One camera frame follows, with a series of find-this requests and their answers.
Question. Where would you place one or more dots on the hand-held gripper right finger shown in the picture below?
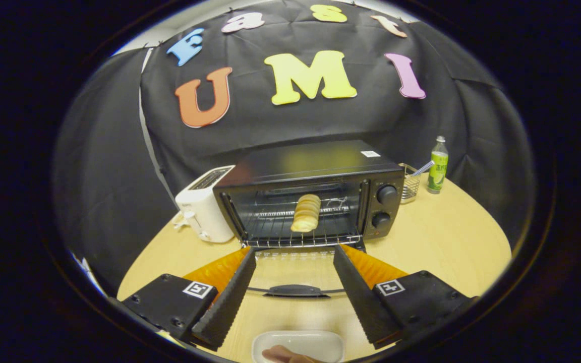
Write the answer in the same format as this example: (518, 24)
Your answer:
(361, 297)

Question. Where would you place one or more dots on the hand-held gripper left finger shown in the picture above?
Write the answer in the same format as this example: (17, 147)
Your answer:
(230, 300)

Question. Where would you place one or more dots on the golden bread roll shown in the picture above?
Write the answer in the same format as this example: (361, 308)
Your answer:
(305, 214)

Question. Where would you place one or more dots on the black toaster oven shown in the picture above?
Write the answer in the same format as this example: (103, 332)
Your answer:
(321, 161)

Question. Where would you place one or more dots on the white pop-up toaster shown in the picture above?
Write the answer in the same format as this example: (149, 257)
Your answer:
(205, 212)

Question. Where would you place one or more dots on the white square plate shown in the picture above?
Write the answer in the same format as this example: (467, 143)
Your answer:
(315, 342)

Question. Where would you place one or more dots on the green drink bottle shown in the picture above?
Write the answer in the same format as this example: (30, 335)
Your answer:
(437, 171)

